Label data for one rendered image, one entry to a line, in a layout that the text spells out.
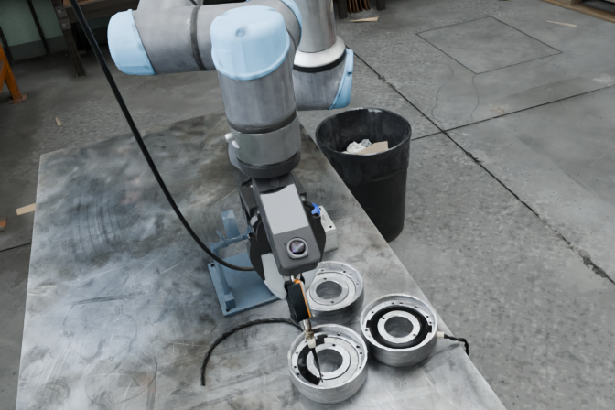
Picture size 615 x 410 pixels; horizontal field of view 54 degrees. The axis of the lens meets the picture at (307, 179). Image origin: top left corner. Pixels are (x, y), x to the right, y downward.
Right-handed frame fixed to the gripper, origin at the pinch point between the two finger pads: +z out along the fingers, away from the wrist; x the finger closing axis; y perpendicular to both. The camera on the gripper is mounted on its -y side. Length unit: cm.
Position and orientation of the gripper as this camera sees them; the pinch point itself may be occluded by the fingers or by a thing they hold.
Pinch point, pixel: (295, 291)
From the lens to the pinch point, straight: 77.5
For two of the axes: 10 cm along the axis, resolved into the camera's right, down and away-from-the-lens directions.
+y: -3.3, -5.0, 8.0
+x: -9.4, 2.7, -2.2
